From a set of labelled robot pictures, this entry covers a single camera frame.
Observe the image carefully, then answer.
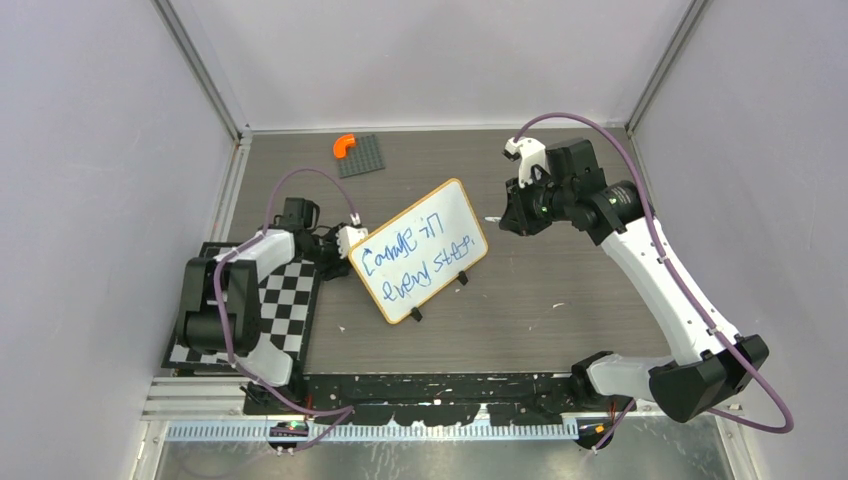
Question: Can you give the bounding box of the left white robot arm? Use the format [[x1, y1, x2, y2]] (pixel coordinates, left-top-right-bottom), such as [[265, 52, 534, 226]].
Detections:
[[175, 197, 367, 414]]

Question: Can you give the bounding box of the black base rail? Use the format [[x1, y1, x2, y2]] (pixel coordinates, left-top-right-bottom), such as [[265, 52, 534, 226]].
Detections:
[[278, 373, 629, 427]]

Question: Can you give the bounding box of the yellow framed whiteboard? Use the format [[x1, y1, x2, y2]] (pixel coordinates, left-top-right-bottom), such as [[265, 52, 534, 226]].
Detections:
[[348, 178, 489, 325]]

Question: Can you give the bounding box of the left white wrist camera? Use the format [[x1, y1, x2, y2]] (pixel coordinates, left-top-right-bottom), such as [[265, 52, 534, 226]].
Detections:
[[335, 213, 369, 260]]

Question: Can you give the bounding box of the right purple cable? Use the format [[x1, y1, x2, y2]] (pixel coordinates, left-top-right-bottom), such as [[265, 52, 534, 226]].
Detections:
[[513, 111, 795, 453]]

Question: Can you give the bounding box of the grey studded baseplate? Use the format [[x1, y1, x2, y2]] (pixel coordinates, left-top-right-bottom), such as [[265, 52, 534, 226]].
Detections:
[[336, 134, 385, 178]]

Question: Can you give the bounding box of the black white checkerboard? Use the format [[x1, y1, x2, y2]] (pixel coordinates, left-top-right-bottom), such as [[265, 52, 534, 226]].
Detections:
[[161, 242, 321, 374]]

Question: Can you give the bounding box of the orange curved plastic piece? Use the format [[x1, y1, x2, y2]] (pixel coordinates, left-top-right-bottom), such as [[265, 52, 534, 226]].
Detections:
[[332, 134, 357, 160]]

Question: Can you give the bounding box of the white slotted cable duct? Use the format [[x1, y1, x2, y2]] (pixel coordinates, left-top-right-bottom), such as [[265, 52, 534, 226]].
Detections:
[[165, 419, 579, 442]]

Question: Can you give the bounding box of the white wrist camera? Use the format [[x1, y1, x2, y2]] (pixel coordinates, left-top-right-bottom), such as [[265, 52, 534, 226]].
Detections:
[[504, 137, 550, 188], [335, 213, 369, 260]]

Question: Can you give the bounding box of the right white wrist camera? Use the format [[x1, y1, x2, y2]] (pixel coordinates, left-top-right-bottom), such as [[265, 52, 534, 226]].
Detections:
[[504, 137, 550, 188]]

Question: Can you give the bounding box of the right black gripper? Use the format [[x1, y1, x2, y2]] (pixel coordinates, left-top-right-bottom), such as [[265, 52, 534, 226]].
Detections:
[[502, 169, 574, 235]]

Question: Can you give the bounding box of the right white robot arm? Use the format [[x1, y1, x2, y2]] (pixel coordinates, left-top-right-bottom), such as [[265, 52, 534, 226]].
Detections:
[[499, 137, 769, 423]]

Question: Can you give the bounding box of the metal wire whiteboard stand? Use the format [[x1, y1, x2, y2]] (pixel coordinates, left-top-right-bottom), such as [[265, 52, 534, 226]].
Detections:
[[409, 270, 470, 322]]

